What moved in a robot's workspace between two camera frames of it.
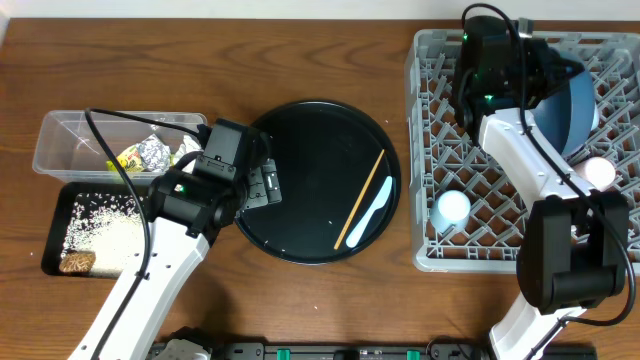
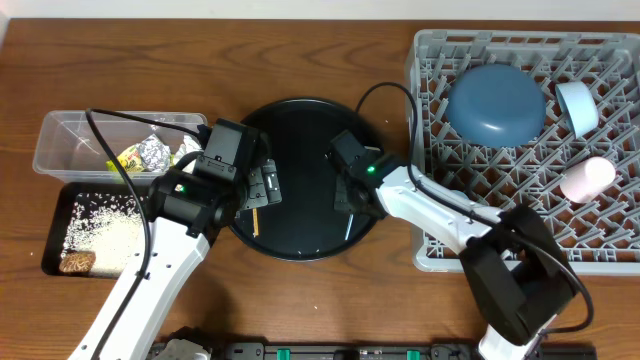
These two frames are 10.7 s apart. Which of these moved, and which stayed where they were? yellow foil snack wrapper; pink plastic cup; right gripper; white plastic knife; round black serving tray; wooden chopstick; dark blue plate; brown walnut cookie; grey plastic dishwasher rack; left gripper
Moved: wooden chopstick; white plastic knife; right gripper; dark blue plate
Stayed: round black serving tray; grey plastic dishwasher rack; left gripper; brown walnut cookie; pink plastic cup; yellow foil snack wrapper
